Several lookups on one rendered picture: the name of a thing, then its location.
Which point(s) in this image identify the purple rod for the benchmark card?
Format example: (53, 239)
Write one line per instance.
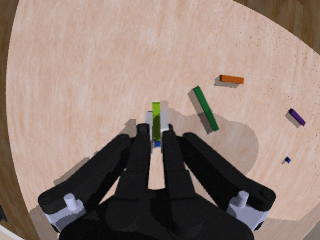
(296, 116)

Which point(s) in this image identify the orange rod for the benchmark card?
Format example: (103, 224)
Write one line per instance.
(232, 79)

